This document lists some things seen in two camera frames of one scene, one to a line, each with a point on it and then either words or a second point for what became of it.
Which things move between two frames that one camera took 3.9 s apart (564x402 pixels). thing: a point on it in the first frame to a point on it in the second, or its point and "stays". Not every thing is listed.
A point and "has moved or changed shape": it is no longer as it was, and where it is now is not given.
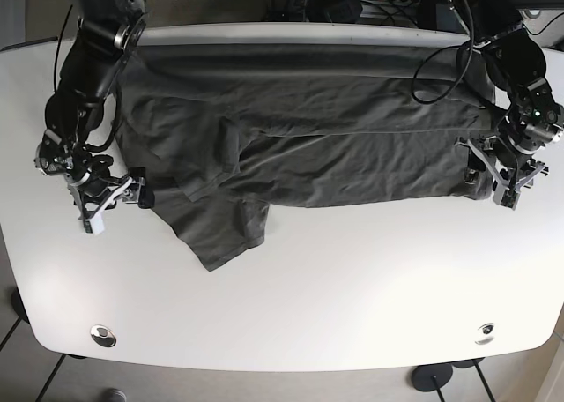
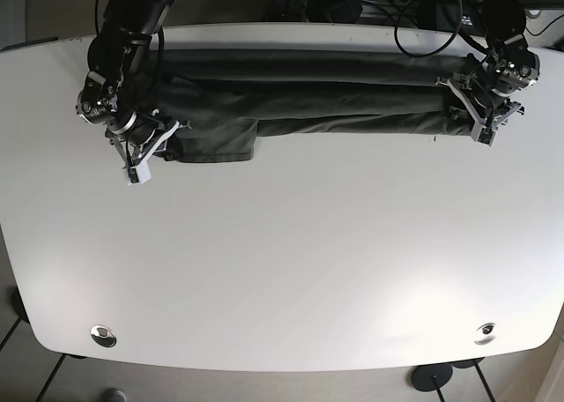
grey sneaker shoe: (114, 395) stays
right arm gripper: (512, 171) to (486, 107)
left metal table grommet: (103, 336) stays
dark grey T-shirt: (224, 130) has moved or changed shape
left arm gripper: (104, 193) to (143, 140)
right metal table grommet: (486, 333) stays
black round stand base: (431, 377) stays
